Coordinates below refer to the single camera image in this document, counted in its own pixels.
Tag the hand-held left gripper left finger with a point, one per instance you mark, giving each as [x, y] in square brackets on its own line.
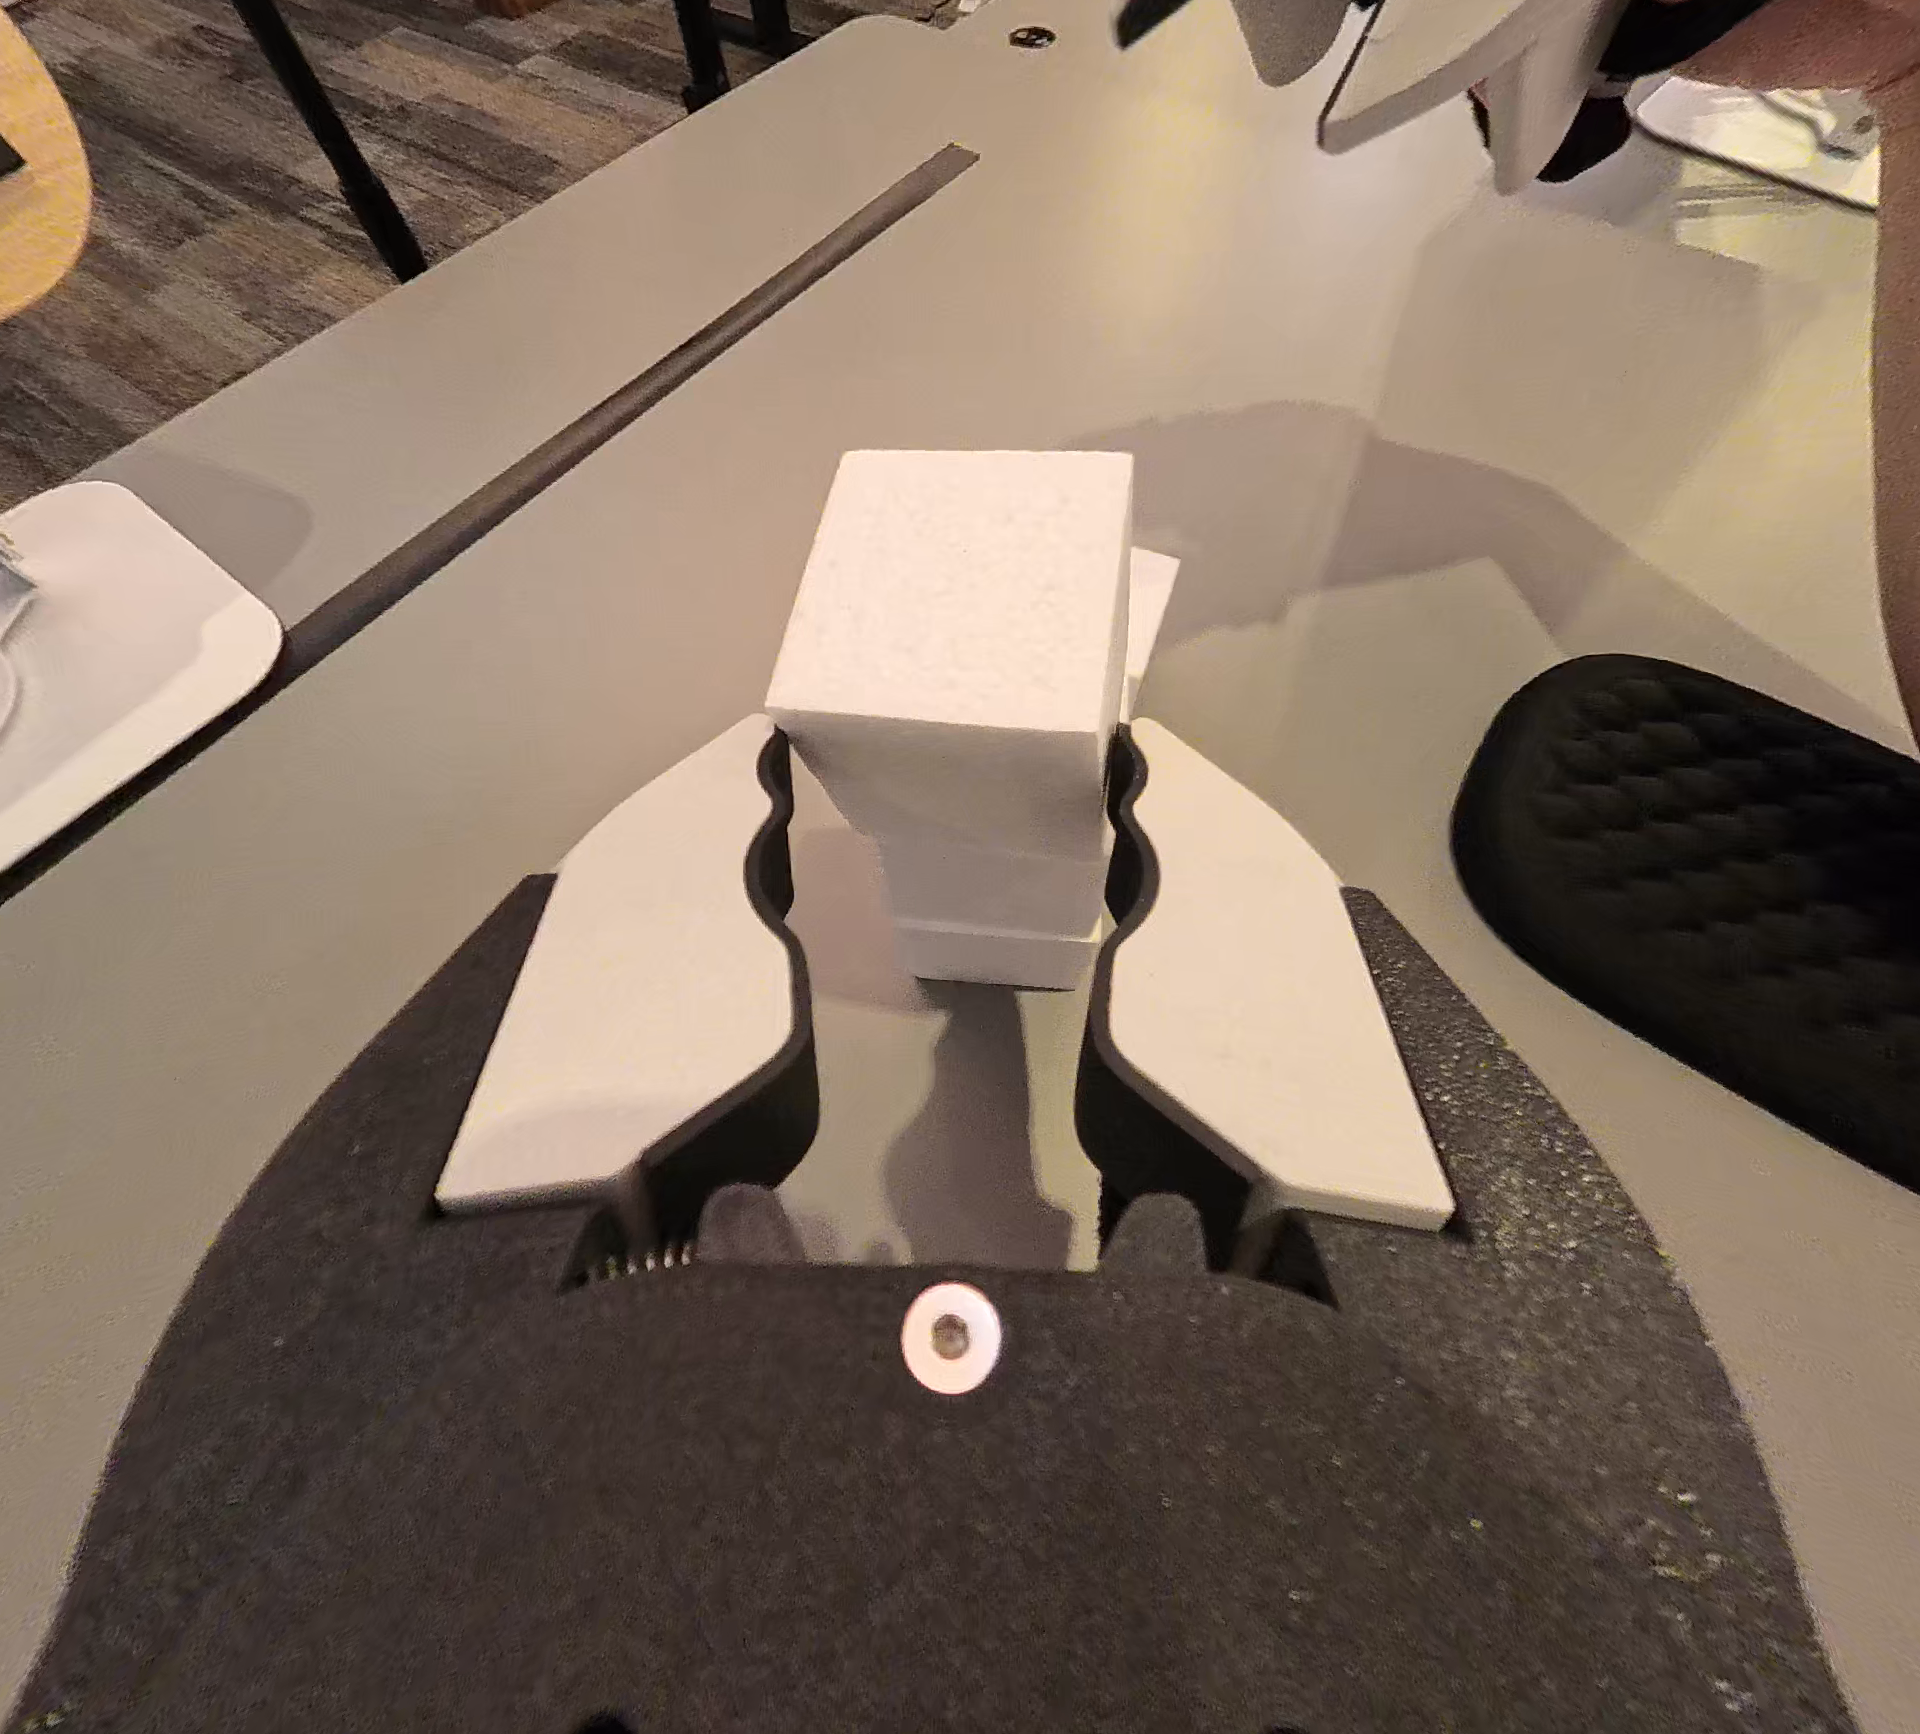
[630, 1015]

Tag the white hard foam cube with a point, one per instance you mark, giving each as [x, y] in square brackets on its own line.
[990, 886]
[960, 624]
[990, 957]

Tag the white flat stand base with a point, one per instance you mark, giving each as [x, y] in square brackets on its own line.
[1770, 153]

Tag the black padded wrist rest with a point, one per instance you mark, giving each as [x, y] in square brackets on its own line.
[1695, 865]

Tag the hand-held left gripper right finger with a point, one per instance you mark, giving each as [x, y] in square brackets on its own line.
[1275, 1028]

